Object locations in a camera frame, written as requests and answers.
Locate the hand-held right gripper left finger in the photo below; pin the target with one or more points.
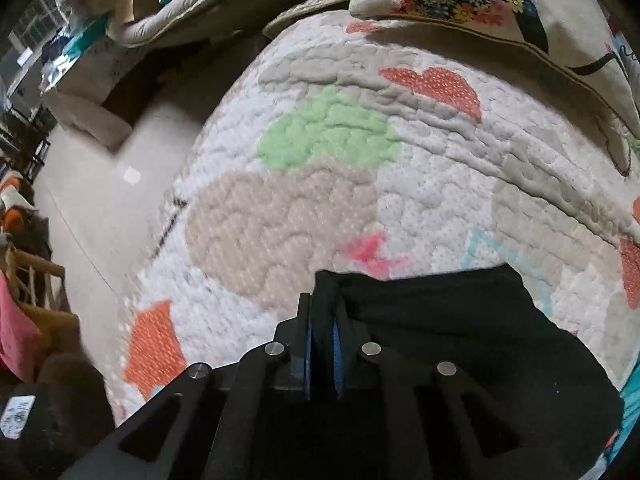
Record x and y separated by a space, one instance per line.
306 360

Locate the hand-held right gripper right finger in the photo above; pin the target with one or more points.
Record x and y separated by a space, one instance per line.
339 360

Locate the black pants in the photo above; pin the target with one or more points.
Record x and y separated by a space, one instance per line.
450 320

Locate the pink cloth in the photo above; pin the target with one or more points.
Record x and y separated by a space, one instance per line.
15 325

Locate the wooden chair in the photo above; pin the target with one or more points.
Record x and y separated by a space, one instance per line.
35 285

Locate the quilted patterned bedspread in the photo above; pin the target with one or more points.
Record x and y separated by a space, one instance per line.
350 160

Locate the beige sofa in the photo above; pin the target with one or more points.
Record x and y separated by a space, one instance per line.
85 85

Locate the floral printed pillow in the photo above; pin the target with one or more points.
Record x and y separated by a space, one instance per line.
500 15

